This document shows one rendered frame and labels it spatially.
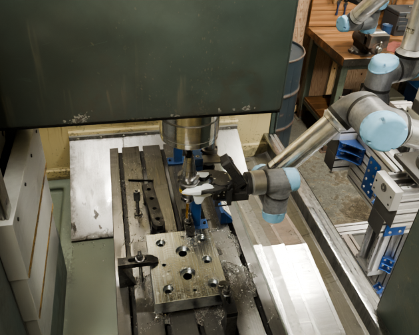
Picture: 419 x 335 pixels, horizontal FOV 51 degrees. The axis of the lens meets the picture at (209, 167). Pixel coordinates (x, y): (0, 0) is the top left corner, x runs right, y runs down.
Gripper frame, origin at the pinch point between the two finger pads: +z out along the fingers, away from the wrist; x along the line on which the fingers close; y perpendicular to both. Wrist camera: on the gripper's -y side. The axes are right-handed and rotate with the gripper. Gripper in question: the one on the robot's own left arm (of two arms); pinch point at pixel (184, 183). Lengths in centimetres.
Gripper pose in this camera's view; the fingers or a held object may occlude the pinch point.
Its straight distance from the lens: 127.6
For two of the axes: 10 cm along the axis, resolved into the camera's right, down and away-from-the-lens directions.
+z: -9.8, 0.8, -2.0
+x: -2.1, -5.8, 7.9
